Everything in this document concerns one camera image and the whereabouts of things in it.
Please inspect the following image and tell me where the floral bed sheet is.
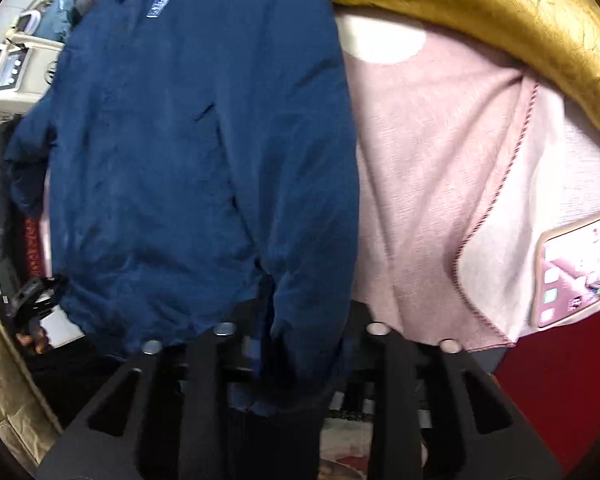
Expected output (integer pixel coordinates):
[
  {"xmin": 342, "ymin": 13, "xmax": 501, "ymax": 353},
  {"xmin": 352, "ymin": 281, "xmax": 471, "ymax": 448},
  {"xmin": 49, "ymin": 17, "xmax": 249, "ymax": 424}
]
[{"xmin": 320, "ymin": 395, "xmax": 431, "ymax": 480}]

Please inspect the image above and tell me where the blue denim garment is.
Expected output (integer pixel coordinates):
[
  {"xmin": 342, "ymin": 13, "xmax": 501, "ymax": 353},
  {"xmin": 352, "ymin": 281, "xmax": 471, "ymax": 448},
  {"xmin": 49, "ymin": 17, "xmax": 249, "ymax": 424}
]
[{"xmin": 45, "ymin": 0, "xmax": 98, "ymax": 41}]

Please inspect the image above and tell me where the pink polka dot blanket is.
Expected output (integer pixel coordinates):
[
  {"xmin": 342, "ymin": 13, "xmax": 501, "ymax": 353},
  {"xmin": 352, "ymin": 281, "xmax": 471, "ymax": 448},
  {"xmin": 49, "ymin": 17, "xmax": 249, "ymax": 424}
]
[{"xmin": 330, "ymin": 10, "xmax": 600, "ymax": 353}]

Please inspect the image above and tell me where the black red patterned cloth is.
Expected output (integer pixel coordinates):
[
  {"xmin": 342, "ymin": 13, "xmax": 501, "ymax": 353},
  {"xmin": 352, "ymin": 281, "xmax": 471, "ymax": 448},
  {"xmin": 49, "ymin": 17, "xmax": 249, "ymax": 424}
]
[{"xmin": 24, "ymin": 216, "xmax": 48, "ymax": 283}]

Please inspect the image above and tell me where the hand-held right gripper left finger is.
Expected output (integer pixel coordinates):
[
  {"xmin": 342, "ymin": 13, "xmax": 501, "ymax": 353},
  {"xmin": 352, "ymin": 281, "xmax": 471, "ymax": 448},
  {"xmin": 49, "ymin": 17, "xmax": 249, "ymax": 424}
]
[{"xmin": 35, "ymin": 322, "xmax": 237, "ymax": 480}]

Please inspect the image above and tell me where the white machine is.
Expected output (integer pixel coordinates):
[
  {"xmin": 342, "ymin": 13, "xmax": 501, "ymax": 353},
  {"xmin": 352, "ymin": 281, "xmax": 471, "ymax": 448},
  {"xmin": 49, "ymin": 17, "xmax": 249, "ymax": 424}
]
[{"xmin": 0, "ymin": 10, "xmax": 63, "ymax": 121}]

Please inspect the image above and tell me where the dark blue jacket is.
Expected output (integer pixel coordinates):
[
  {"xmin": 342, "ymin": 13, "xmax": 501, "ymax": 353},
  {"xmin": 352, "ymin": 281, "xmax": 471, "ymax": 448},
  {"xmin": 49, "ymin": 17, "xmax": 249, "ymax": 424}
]
[{"xmin": 2, "ymin": 0, "xmax": 363, "ymax": 418}]

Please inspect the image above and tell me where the person's left hand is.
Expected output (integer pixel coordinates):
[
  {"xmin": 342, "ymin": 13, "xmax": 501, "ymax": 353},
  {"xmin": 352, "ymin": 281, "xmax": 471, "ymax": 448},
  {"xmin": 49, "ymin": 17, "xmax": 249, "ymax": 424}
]
[{"xmin": 16, "ymin": 326, "xmax": 52, "ymax": 356}]

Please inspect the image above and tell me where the smartphone with pink case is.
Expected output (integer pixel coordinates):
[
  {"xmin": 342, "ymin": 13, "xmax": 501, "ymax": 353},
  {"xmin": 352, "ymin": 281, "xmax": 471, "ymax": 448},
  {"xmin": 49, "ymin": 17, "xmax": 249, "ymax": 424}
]
[{"xmin": 530, "ymin": 208, "xmax": 600, "ymax": 329}]

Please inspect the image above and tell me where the golden quilt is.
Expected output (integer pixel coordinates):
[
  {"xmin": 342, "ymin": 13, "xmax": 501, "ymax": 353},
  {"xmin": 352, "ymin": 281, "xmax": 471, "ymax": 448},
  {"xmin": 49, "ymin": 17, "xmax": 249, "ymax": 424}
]
[{"xmin": 320, "ymin": 0, "xmax": 600, "ymax": 136}]

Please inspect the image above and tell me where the red mat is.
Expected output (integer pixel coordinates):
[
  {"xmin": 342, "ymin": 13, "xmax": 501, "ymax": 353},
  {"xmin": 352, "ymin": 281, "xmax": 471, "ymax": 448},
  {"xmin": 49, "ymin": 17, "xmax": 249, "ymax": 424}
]
[{"xmin": 492, "ymin": 305, "xmax": 600, "ymax": 480}]

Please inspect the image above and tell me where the black garment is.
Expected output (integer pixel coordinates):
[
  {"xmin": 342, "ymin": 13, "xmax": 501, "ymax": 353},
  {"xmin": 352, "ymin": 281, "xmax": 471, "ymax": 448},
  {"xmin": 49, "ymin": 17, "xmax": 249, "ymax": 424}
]
[{"xmin": 0, "ymin": 120, "xmax": 33, "ymax": 293}]

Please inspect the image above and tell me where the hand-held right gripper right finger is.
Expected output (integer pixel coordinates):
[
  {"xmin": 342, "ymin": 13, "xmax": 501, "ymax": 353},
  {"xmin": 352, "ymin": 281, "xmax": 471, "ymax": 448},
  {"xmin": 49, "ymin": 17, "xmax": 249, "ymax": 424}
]
[{"xmin": 366, "ymin": 322, "xmax": 567, "ymax": 480}]

